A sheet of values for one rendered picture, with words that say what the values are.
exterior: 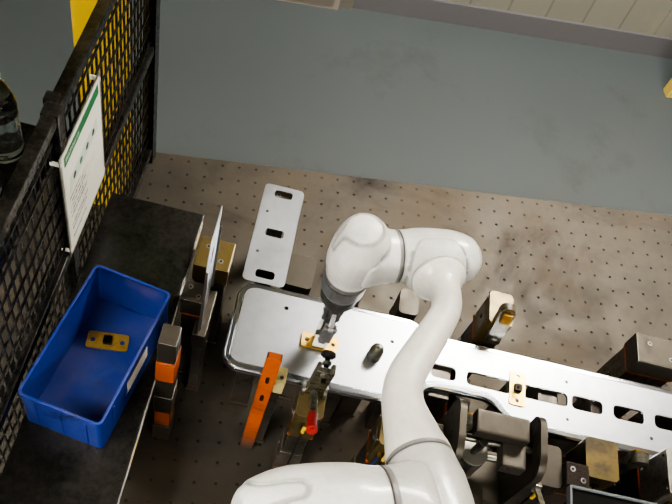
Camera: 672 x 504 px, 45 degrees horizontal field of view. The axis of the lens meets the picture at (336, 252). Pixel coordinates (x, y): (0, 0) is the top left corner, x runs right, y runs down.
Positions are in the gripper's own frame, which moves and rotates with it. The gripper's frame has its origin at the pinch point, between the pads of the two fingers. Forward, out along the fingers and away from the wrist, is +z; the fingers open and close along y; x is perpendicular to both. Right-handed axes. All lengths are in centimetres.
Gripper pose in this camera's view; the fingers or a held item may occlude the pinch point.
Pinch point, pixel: (322, 333)
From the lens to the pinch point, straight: 178.1
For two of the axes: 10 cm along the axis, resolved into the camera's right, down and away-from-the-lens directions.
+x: -9.7, -2.3, -0.9
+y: 1.4, -8.1, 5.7
